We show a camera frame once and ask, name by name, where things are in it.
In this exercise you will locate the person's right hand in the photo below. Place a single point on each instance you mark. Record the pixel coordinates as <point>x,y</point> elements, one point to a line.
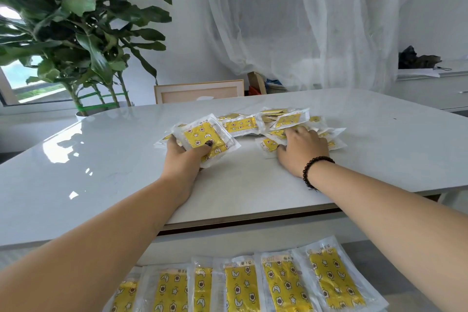
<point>305,149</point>

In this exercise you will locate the person's left hand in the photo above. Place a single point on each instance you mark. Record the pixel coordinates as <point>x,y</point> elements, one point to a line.
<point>183,165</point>

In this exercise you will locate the pile of yellow packets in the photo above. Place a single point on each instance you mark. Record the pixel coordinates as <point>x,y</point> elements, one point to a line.
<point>241,125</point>

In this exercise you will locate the white drawer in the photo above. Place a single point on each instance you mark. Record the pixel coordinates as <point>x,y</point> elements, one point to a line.
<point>256,238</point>

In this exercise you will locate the row of yellow packets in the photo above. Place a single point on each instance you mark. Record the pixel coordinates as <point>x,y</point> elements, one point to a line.
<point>237,286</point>

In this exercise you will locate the person's right forearm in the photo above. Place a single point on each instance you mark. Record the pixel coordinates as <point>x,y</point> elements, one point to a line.
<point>395,231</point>

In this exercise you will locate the person's left forearm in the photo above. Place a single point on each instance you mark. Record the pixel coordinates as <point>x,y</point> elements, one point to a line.
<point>91,249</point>

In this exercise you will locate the red and black box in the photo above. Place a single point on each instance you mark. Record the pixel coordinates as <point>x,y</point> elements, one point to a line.
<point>253,91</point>

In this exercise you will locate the brown cardboard box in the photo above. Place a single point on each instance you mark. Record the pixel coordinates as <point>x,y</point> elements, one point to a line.
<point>257,83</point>

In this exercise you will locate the white plant pot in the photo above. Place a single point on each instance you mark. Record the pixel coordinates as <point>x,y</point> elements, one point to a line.
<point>80,117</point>

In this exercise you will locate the white sheer dust cover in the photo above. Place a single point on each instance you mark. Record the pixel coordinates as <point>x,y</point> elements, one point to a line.
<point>310,30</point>

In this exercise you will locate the black plastic bag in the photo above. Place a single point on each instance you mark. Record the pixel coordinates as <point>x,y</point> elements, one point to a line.
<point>407,59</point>

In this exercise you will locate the white side cabinet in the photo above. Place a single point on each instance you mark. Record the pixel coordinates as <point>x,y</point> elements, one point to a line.
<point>431,92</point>

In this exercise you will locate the small white framed window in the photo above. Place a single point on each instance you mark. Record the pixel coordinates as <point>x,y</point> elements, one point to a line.
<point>33,83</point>

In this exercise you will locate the large green leafy plant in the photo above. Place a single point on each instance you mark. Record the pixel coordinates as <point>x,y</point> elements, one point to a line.
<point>73,12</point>

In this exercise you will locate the wooden picture frame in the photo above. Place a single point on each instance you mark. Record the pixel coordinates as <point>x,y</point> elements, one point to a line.
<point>197,94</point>

